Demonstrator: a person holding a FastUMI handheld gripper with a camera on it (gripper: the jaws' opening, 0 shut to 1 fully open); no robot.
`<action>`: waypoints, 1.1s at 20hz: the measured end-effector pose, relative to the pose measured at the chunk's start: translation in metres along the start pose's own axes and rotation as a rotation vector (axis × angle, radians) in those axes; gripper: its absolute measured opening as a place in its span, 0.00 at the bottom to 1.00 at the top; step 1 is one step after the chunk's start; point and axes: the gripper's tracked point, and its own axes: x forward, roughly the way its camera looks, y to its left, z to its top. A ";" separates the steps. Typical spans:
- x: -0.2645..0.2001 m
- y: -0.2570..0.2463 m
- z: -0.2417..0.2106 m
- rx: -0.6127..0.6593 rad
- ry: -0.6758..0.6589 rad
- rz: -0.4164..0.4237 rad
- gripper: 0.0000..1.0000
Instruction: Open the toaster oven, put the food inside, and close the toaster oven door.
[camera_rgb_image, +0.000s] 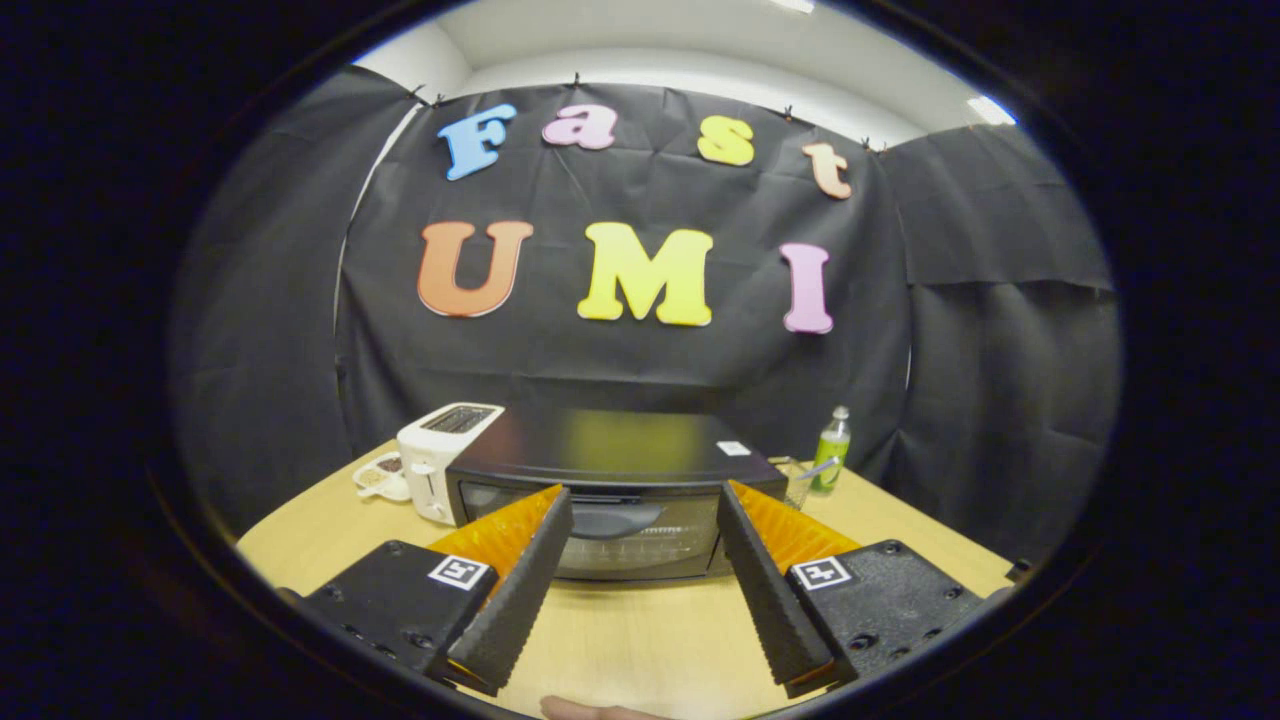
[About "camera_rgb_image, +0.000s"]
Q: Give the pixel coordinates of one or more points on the black toaster oven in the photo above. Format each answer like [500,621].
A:
[620,445]

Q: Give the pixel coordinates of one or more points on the pale drinking straw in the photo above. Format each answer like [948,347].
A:
[818,470]

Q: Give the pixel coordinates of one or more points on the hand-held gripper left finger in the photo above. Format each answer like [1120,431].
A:
[520,590]

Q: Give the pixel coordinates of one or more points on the ceiling light panel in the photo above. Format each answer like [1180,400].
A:
[990,110]

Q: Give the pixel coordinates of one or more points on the green drink bottle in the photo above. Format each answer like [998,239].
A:
[832,455]

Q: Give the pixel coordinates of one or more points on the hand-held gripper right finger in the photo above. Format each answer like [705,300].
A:
[770,590]

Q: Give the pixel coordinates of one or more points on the white pop-up toaster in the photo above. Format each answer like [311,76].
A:
[430,470]

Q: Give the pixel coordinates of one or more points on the clear drinking glass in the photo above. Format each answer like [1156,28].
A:
[795,488]

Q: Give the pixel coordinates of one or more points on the small white divided dish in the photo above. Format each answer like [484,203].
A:
[380,478]

